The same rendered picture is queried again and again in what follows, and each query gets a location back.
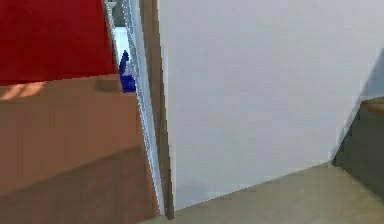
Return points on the brown edged room door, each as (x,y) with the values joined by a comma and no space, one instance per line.
(156,100)

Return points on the blue object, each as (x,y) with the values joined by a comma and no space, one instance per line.
(127,83)

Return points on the dark cabinet with brown top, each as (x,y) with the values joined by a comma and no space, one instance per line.
(363,150)

